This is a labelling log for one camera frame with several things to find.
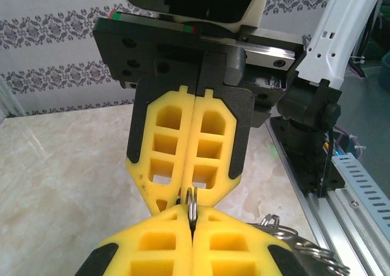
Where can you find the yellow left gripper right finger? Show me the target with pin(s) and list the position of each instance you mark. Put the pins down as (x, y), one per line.
(231, 227)

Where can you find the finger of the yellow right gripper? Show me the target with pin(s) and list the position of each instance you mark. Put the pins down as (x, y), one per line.
(225, 154)
(146, 166)

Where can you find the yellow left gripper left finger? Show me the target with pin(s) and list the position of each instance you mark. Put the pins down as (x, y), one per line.
(158, 230)

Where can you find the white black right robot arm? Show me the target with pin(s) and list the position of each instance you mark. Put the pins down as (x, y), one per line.
(329, 35)

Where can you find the teal container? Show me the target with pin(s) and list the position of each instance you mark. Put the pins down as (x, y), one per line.
(384, 72)

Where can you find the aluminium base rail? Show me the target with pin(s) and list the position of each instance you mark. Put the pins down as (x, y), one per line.
(335, 221)

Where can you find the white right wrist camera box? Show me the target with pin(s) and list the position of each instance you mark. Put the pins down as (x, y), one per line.
(253, 5)

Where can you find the aluminium frame post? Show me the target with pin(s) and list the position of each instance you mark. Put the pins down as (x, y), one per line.
(10, 99)

